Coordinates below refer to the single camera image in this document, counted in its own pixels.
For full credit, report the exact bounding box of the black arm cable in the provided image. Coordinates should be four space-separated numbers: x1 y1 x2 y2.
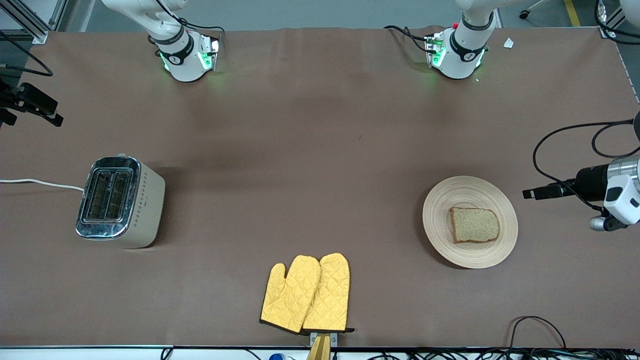
532 119 640 212
0 30 54 77

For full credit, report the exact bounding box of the beige chrome two-slot toaster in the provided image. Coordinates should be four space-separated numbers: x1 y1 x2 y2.
75 155 166 249

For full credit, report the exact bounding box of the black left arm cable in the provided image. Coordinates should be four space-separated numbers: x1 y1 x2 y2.
532 119 640 212

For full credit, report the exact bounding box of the black looped cable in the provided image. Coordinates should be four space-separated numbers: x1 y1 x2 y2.
509 315 567 349

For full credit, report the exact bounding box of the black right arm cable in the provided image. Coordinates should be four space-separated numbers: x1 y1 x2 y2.
0 30 54 77

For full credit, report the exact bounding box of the yellow quilted oven mitt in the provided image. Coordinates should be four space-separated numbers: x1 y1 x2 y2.
301 252 356 334
260 255 322 334

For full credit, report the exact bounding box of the brown-crusted bread slice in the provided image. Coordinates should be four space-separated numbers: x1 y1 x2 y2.
448 206 501 245

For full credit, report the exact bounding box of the brown table cover sheet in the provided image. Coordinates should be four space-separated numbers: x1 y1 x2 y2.
0 25 640 349

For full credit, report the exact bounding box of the black right base cable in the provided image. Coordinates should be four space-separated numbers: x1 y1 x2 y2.
155 0 226 38

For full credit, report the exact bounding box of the round light wooden plate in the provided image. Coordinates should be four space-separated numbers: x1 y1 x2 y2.
422 175 519 270

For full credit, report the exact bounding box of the black left base cable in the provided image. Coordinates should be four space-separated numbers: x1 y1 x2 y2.
384 25 433 54

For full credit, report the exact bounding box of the black base cable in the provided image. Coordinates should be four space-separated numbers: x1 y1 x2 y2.
384 25 433 54
155 0 226 38

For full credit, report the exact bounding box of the aluminium profile frame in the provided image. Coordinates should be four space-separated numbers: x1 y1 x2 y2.
0 0 68 45

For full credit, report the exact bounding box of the small grey metal bracket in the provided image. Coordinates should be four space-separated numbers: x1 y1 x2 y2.
309 331 339 347

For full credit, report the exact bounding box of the white toaster power cord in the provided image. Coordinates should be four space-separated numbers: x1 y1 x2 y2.
0 178 85 192

